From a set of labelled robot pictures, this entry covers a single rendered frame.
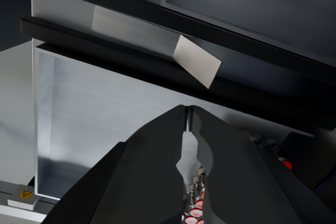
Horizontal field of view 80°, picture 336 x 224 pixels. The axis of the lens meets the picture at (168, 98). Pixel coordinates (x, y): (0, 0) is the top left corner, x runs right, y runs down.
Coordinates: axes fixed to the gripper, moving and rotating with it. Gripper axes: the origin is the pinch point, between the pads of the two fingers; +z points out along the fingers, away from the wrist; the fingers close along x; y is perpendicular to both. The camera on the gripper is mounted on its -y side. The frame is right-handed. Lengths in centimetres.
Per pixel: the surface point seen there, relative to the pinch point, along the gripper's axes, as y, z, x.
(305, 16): -4.0, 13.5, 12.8
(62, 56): 0.2, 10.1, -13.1
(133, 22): -2.9, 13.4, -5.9
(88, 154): 17.9, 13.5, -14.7
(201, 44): -0.6, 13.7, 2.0
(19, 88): 52, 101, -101
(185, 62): 0.9, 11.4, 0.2
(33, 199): 87, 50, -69
